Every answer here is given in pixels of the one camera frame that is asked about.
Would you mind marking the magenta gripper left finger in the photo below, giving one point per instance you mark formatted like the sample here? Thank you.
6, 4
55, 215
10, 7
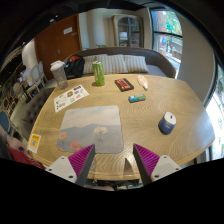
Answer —
74, 168

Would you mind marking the clear plastic shaker cup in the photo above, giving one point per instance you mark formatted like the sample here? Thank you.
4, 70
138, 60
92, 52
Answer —
57, 69

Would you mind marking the glass door cabinet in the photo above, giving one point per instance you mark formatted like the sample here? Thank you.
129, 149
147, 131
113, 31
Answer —
128, 30

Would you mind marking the yellow QR code card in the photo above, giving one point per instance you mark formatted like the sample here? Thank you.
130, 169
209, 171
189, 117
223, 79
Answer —
34, 142

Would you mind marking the floral landscape mouse pad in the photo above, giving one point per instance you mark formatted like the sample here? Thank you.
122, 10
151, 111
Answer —
100, 126

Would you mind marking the black framed window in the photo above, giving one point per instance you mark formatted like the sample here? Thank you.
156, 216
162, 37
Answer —
167, 35

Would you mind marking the striped cushion right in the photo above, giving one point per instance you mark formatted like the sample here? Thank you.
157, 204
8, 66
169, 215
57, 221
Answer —
135, 63

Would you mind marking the green and blue packet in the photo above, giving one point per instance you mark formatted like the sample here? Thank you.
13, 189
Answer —
136, 98

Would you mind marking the white sticker sheet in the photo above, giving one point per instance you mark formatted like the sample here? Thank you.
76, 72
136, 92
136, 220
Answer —
69, 97

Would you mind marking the white and orange tube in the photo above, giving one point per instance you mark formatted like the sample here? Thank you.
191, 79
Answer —
142, 81

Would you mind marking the grey tufted chair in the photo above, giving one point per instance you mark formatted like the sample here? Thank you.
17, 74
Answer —
32, 111

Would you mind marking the brown wooden door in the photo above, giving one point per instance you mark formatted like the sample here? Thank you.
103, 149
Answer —
57, 42

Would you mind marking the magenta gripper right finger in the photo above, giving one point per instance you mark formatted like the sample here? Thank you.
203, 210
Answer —
153, 167

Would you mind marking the striped cushion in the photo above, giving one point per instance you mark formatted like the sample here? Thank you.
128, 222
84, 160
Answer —
135, 63
114, 64
89, 60

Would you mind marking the grey sofa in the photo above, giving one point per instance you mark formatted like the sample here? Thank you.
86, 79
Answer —
157, 63

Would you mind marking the striped cushion middle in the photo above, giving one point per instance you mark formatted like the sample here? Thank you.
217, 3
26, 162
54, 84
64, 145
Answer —
114, 64

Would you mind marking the green energy drink can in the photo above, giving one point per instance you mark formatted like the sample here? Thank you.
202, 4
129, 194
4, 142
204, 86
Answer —
98, 73

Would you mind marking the striped cushion left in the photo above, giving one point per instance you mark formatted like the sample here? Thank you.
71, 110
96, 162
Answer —
89, 60

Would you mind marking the black and orange box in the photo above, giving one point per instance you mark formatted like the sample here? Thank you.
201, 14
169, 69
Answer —
124, 85

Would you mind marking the black backpack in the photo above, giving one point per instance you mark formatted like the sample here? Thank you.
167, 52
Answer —
74, 67

